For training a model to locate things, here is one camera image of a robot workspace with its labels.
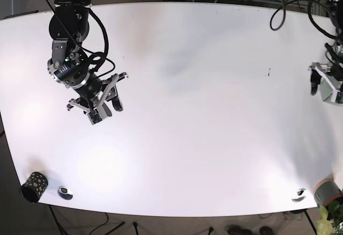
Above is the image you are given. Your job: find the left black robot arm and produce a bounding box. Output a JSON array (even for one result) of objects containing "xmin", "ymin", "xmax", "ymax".
[{"xmin": 305, "ymin": 0, "xmax": 342, "ymax": 106}]

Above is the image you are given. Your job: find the silver table grommet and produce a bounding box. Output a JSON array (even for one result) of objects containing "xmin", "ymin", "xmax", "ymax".
[
  {"xmin": 292, "ymin": 188, "xmax": 308, "ymax": 203},
  {"xmin": 57, "ymin": 186, "xmax": 73, "ymax": 200}
]

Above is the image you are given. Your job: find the sage green T-shirt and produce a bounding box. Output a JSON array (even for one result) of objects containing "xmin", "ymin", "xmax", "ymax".
[{"xmin": 319, "ymin": 78, "xmax": 342, "ymax": 106}]

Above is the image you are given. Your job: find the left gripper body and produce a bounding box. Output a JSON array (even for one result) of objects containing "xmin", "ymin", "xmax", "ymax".
[{"xmin": 309, "ymin": 62, "xmax": 342, "ymax": 93}]

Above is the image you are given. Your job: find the black gold-dotted cup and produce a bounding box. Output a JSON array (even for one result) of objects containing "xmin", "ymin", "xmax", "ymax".
[{"xmin": 20, "ymin": 172, "xmax": 49, "ymax": 203}]

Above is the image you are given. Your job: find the right silver table grommet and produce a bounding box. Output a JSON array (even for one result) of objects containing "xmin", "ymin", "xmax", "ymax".
[{"xmin": 292, "ymin": 188, "xmax": 308, "ymax": 203}]

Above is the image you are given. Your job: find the green potted plant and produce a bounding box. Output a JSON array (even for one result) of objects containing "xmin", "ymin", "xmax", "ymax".
[{"xmin": 316, "ymin": 200, "xmax": 342, "ymax": 235}]

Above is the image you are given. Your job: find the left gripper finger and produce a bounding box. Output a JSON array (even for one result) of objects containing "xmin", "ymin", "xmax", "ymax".
[{"xmin": 310, "ymin": 76, "xmax": 321, "ymax": 96}]

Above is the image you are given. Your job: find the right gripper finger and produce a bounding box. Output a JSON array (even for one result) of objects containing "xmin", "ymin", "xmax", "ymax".
[
  {"xmin": 99, "ymin": 103, "xmax": 112, "ymax": 118},
  {"xmin": 110, "ymin": 93, "xmax": 123, "ymax": 112}
]

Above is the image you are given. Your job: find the grey flower pot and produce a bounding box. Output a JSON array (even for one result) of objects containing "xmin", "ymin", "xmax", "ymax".
[{"xmin": 314, "ymin": 179, "xmax": 342, "ymax": 207}]

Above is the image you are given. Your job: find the left silver table grommet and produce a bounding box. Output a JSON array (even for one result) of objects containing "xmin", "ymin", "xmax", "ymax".
[{"xmin": 57, "ymin": 186, "xmax": 73, "ymax": 200}]

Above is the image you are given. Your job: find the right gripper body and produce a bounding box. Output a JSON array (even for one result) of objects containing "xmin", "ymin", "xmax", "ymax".
[{"xmin": 66, "ymin": 72, "xmax": 129, "ymax": 125}]

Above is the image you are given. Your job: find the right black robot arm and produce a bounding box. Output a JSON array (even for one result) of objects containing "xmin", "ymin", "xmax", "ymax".
[{"xmin": 47, "ymin": 0, "xmax": 128, "ymax": 124}]

